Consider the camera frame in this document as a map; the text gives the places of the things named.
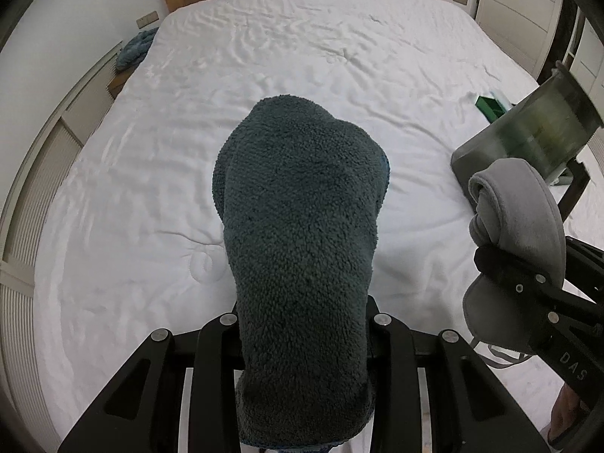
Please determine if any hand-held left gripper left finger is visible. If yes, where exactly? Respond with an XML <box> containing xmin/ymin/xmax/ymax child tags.
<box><xmin>57</xmin><ymin>311</ymin><xmax>243</xmax><ymax>453</ymax></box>

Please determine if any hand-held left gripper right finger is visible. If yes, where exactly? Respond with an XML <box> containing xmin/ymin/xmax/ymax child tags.
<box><xmin>367</xmin><ymin>295</ymin><xmax>552</xmax><ymax>453</ymax></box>

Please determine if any white bed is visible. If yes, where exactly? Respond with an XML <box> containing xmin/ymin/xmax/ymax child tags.
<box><xmin>34</xmin><ymin>0</ymin><xmax>604</xmax><ymax>453</ymax></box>

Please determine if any white louvered cabinet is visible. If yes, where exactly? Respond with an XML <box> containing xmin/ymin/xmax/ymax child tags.
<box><xmin>0</xmin><ymin>40</ymin><xmax>124</xmax><ymax>453</ymax></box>

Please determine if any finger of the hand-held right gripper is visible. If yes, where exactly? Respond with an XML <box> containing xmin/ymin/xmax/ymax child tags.
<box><xmin>473</xmin><ymin>244</ymin><xmax>604</xmax><ymax>409</ymax></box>
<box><xmin>563</xmin><ymin>235</ymin><xmax>604</xmax><ymax>305</ymax></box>

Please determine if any dark translucent storage bin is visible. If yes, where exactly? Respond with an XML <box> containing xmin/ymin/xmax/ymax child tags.
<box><xmin>450</xmin><ymin>60</ymin><xmax>604</xmax><ymax>223</ymax></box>

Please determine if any grey sleep mask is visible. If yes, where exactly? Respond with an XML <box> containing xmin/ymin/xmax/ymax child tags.
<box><xmin>462</xmin><ymin>156</ymin><xmax>568</xmax><ymax>370</ymax></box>

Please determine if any person's right hand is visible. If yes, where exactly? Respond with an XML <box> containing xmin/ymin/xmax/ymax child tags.
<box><xmin>549</xmin><ymin>383</ymin><xmax>586</xmax><ymax>443</ymax></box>

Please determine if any dark teal fleece cloth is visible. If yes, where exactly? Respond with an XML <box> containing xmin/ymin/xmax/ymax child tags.
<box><xmin>212</xmin><ymin>96</ymin><xmax>390</xmax><ymax>449</ymax></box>

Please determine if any green box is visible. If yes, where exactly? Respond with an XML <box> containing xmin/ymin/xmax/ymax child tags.
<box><xmin>476</xmin><ymin>93</ymin><xmax>513</xmax><ymax>124</ymax></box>

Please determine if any teal towel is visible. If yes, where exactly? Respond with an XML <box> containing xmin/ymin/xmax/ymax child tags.
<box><xmin>115</xmin><ymin>27</ymin><xmax>160</xmax><ymax>71</ymax></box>

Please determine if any white wardrobe door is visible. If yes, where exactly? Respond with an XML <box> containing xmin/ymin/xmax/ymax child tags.
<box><xmin>474</xmin><ymin>0</ymin><xmax>565</xmax><ymax>80</ymax></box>
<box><xmin>564</xmin><ymin>18</ymin><xmax>604</xmax><ymax>107</ymax></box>

